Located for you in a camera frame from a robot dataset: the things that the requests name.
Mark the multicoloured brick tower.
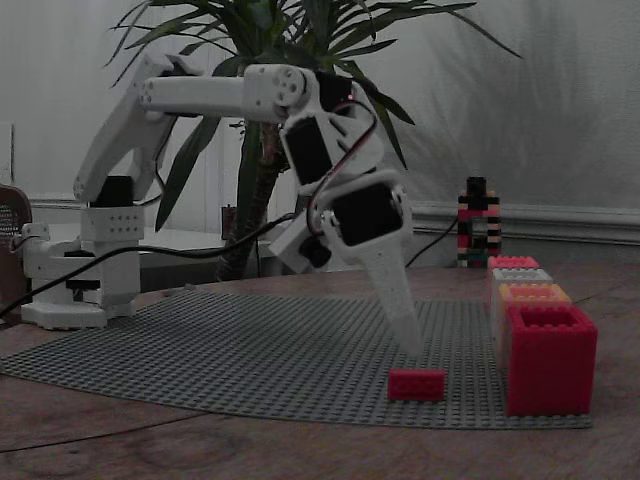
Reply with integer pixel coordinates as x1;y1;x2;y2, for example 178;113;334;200
455;175;502;269

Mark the small red brick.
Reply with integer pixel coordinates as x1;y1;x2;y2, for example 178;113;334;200
387;368;446;402

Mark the white block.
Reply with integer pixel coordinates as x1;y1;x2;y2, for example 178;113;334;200
489;268;555;341

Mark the orange block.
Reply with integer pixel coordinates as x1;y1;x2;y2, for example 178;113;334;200
497;283;573;371

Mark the grey studded baseplate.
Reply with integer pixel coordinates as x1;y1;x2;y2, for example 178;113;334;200
0;289;594;431

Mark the large red brick box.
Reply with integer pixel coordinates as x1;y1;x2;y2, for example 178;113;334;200
504;303;600;417

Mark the green potted palm plant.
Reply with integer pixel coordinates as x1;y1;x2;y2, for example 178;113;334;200
104;0;524;281

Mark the thin black cable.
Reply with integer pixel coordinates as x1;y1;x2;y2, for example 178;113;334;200
405;219;460;266

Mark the red black servo wire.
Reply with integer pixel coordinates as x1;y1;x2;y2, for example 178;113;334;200
299;97;380;211

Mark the long black cable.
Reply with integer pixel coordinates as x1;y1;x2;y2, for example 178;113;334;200
0;212;299;319

